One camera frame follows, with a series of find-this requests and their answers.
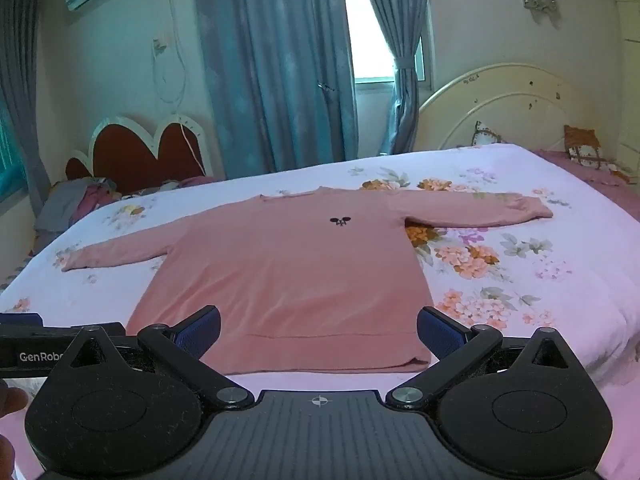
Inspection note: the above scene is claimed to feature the pink long-sleeved sweater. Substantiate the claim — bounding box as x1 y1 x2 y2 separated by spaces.
61 186 554 375

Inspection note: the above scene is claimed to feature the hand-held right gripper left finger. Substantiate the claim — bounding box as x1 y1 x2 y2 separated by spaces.
65 305 254 409

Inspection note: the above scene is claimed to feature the grey-blue side curtain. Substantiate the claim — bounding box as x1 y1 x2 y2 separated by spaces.
0 0 51 221

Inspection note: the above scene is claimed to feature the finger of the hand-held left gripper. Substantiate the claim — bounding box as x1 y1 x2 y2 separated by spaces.
0 312 126 338

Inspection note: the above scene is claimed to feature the small patterned pillow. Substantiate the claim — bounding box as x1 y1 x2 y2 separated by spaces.
471 121 507 147

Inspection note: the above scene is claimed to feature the floral white bedsheet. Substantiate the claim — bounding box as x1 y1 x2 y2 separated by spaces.
0 142 640 480

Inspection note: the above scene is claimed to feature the tied blue curtain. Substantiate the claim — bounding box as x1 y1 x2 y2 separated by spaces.
354 0 436 156

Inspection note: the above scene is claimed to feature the cream curved headboard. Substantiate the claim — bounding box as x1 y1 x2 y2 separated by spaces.
417 63 626 161

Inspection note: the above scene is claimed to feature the pile of grey and pink clothes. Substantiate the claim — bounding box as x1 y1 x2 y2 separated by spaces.
32 175 123 236

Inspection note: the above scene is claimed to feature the thin white cable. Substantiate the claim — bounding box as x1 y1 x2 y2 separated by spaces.
151 0 207 176

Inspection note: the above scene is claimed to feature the bright window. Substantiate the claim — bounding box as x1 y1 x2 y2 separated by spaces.
341 0 427 93

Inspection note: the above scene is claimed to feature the wide blue curtain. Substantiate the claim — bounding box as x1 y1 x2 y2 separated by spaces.
192 0 358 181

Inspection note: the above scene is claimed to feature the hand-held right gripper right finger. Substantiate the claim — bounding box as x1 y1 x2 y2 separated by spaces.
386 305 582 409

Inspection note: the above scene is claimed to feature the teal side window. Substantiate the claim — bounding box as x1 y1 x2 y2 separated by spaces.
0 102 29 197

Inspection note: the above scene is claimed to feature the person's left hand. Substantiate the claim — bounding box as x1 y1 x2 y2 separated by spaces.
0 380 30 468

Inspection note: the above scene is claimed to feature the red heart-shaped headboard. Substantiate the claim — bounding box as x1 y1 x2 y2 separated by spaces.
65 115 211 196

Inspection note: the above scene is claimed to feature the orange patterned pillow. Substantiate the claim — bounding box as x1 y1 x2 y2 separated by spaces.
564 125 623 173

